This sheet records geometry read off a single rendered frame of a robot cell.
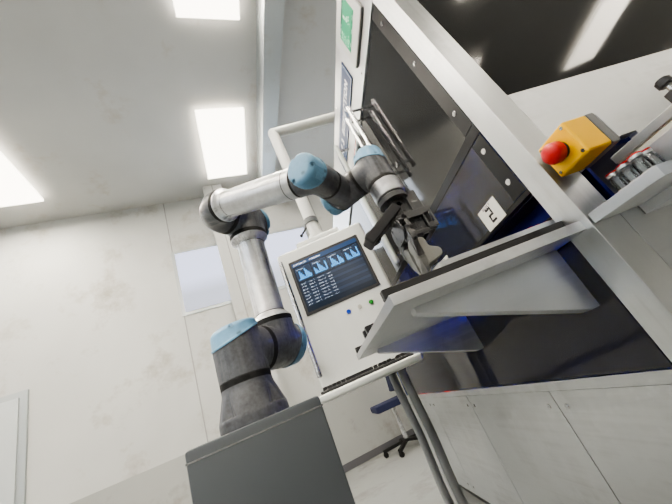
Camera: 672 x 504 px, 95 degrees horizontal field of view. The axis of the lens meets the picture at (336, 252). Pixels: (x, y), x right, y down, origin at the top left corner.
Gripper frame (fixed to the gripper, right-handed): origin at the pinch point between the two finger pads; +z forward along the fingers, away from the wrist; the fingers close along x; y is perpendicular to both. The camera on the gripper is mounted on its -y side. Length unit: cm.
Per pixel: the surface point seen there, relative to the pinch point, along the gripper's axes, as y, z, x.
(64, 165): -243, -360, 247
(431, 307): -3.1, 6.8, -2.5
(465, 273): 1.8, 4.9, -11.0
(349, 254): 8, -47, 87
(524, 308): 13.5, 13.4, -2.5
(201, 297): -150, -180, 367
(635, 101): 61, -17, -12
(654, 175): 27.8, 4.5, -25.0
